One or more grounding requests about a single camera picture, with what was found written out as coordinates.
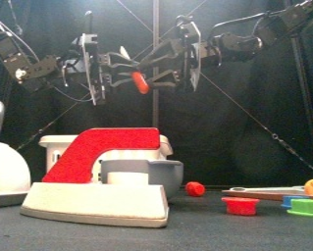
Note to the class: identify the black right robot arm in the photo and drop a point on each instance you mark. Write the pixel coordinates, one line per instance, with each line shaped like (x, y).
(268, 31)

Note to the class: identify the red round toy knob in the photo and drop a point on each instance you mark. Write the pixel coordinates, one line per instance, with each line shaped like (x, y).
(195, 189)

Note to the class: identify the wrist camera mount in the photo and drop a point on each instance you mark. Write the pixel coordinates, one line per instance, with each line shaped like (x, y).
(185, 23)
(89, 38)

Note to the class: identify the grey toy pot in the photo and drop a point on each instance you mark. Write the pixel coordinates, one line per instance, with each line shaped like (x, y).
(165, 175)

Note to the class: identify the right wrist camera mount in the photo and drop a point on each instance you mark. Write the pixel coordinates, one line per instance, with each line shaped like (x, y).
(185, 23)

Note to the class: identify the white cylinder block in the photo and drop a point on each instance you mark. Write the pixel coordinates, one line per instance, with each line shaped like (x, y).
(128, 178)

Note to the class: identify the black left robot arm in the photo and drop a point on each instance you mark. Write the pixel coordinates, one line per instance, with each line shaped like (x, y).
(29, 67)

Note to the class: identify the brown wooden toy board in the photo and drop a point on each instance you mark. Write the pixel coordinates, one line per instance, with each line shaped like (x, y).
(263, 195)

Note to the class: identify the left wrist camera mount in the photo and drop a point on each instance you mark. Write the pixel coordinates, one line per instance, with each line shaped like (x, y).
(89, 38)

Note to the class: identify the grey vertical frame pole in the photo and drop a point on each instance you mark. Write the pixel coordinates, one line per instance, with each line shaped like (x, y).
(156, 111)

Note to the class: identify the white plastic basket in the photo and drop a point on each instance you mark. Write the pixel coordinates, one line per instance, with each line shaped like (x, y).
(162, 147)

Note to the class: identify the red toy bowl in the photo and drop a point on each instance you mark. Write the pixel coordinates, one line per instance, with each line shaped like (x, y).
(240, 206)

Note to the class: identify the silver toy wrench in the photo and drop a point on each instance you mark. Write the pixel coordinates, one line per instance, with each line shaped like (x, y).
(268, 189)

